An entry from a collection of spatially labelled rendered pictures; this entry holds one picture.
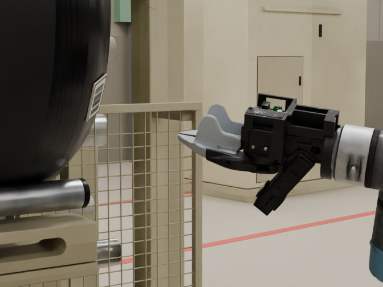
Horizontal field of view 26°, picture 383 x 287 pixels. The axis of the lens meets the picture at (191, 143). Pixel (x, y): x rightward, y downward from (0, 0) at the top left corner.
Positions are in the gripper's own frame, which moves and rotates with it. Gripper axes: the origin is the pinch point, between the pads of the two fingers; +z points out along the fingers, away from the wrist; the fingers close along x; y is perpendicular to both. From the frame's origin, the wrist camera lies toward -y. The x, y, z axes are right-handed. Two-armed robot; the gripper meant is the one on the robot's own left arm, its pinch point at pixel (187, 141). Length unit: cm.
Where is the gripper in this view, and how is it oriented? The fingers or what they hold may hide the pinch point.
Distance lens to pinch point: 112.5
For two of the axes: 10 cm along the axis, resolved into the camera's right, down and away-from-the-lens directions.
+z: -9.5, -1.6, 2.8
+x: -3.2, 4.3, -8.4
